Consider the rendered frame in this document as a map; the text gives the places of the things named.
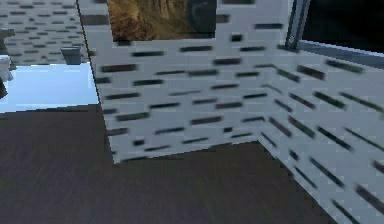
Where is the brown framed wall picture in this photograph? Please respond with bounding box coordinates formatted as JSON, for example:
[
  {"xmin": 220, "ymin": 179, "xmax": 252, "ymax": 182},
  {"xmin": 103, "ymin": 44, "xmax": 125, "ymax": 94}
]
[{"xmin": 106, "ymin": 0, "xmax": 218, "ymax": 42}]

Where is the grey toilet paper holder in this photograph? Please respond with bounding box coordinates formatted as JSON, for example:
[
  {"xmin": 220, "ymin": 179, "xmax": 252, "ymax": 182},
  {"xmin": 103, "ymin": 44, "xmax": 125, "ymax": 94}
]
[{"xmin": 60, "ymin": 46, "xmax": 83, "ymax": 66}]

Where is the dark window with grey frame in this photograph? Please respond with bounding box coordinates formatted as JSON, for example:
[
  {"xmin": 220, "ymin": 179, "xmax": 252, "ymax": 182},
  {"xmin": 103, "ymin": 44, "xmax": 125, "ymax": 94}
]
[{"xmin": 284, "ymin": 0, "xmax": 384, "ymax": 70}]

